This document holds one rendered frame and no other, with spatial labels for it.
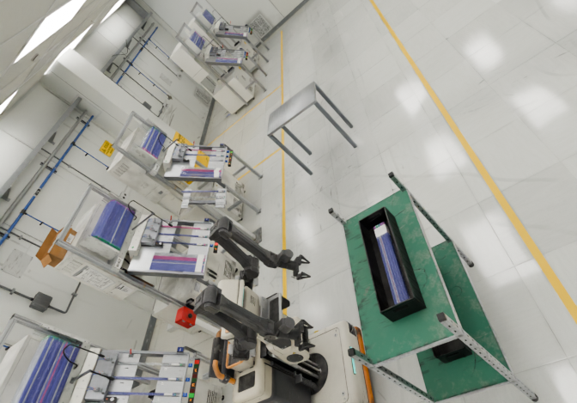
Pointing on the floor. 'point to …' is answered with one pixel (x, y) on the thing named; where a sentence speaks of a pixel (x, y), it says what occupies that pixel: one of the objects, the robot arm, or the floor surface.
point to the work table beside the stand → (300, 101)
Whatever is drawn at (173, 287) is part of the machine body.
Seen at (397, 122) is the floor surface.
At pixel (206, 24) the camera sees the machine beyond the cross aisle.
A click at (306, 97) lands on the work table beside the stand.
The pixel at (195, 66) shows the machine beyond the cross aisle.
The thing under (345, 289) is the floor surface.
